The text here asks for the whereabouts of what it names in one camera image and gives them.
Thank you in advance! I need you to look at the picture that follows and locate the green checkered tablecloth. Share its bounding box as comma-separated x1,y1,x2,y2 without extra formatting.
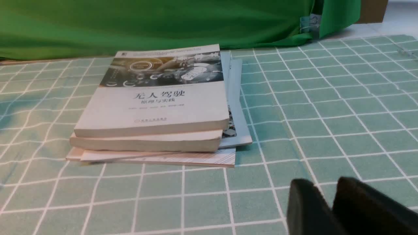
0,35,418,235

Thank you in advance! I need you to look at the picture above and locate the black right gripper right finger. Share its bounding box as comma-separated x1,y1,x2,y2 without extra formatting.
332,177,418,235

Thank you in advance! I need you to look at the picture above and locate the thin grey-blue booklet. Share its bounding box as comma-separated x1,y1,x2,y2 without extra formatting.
219,52,252,149

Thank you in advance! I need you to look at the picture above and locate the brown cardboard box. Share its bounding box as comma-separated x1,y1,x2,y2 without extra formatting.
356,0,388,24

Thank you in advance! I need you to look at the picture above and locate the green backdrop cloth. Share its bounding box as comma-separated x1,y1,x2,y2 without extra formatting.
0,0,361,60

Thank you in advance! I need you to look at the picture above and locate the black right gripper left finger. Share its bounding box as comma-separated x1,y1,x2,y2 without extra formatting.
286,179,348,235

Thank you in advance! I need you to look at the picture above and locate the white book with car cover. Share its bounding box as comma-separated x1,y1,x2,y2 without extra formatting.
74,44,229,137

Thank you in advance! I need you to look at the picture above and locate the bottom white striped booklet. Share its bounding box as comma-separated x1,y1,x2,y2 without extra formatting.
66,148,236,167

